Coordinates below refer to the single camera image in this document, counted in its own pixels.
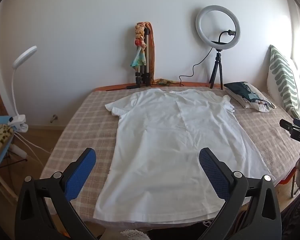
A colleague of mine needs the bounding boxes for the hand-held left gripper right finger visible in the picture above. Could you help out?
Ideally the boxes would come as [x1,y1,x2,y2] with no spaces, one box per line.
[199,147,282,240]

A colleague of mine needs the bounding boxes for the folded dark teal garment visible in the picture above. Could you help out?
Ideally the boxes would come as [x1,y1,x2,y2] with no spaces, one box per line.
[224,81,276,112]

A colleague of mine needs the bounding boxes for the beige checked blanket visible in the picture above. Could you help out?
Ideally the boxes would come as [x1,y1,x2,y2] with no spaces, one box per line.
[40,86,300,230]

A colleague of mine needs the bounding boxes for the black ring light cable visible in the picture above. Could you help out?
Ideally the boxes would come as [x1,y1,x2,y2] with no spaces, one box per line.
[178,46,213,87]

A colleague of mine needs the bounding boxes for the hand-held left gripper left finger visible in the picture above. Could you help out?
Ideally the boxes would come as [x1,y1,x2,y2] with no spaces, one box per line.
[14,148,98,240]

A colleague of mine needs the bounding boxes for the folded silver tripod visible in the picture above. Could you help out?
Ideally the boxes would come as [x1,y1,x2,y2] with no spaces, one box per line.
[135,27,152,88]

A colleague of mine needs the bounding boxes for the white clip desk lamp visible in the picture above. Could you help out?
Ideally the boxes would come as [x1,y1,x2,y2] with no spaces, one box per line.
[7,45,38,132]

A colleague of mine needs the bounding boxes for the small black tripod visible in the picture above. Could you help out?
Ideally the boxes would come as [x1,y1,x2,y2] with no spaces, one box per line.
[209,49,224,90]

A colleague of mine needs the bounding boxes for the colourful knotted scarf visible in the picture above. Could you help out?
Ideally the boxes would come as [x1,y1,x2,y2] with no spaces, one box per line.
[129,23,148,71]

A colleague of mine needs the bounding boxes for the green orange patterned cloth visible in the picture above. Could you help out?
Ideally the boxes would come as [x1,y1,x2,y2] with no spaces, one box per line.
[153,78,176,86]

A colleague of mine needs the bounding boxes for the white t-shirt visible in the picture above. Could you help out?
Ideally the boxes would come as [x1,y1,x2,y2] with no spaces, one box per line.
[94,88,275,223]

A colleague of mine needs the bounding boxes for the person's striped dark trousers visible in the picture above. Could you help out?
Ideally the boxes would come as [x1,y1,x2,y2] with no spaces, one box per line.
[280,146,300,240]

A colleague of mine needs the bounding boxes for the white fluffy cloth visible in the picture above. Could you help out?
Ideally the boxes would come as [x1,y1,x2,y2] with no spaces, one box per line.
[120,229,148,240]

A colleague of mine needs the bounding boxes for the green patterned white pillow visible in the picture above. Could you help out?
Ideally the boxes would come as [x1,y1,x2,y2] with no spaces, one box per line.
[266,44,300,120]

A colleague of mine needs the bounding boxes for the white ring light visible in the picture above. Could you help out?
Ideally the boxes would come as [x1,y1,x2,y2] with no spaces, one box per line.
[195,5,241,46]

